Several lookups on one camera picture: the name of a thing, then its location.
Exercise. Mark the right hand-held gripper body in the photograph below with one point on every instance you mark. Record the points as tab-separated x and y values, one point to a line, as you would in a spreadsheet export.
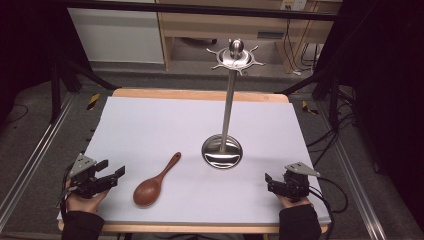
296	183

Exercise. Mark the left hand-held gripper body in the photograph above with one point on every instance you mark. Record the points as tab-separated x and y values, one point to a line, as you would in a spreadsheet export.
87	181

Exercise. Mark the person's right hand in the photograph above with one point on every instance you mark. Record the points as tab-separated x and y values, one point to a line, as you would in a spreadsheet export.
295	202

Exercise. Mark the person's left hand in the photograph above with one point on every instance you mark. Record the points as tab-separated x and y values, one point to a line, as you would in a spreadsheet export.
83	202

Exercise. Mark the brown wooden spoon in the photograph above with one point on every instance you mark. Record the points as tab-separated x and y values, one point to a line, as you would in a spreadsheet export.
150	190

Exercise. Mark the yellow black floor tape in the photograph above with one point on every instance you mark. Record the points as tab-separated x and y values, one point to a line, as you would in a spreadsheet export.
93	101
310	109

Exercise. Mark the steel utensil hanging stand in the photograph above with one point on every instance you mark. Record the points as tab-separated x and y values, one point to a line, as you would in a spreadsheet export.
226	133

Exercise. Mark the black metal stand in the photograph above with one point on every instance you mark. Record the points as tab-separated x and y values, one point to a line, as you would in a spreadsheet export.
56	90
333	96

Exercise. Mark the white paper sheet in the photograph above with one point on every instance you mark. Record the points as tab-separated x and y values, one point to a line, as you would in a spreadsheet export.
186	126

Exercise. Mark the wooden table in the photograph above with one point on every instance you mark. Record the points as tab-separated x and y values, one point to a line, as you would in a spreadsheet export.
200	94

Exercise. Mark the black curtain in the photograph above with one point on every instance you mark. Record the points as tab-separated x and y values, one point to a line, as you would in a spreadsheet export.
386	100
30	40

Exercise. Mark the white cabinet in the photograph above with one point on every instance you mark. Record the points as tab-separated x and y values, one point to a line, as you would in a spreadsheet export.
116	36

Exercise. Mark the black metal crossbar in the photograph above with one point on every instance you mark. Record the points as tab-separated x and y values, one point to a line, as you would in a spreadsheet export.
200	9

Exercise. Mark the metal floor rail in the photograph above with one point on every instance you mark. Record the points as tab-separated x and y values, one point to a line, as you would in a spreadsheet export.
353	173
40	143

